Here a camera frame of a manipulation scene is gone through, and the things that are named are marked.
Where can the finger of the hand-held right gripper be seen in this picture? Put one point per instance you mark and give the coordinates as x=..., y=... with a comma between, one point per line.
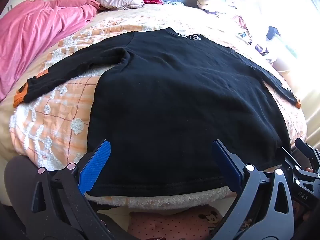
x=287, y=158
x=306, y=148

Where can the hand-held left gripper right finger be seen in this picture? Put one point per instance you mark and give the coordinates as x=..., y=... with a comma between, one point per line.
x=225, y=165

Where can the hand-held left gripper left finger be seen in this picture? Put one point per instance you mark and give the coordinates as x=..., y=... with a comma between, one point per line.
x=100, y=160

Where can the black sweater with orange cuffs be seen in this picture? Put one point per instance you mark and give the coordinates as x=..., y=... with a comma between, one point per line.
x=175, y=105

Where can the white bag of clothes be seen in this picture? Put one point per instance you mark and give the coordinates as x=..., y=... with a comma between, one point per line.
x=261, y=48

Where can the pile of clothes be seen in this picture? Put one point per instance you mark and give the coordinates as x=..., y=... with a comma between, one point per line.
x=207, y=2

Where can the orange checked fleece blanket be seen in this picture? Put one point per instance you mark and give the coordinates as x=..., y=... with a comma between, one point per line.
x=62, y=105

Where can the pink dotted pajama pants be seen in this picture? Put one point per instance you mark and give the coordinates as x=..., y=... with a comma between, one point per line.
x=170, y=225

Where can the pink duvet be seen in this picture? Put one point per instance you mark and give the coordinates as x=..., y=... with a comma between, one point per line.
x=30, y=35

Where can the beige bed cover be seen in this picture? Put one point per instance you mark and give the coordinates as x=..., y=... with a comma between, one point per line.
x=160, y=15

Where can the blue patterned cloth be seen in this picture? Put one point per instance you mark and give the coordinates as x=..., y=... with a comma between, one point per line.
x=173, y=3

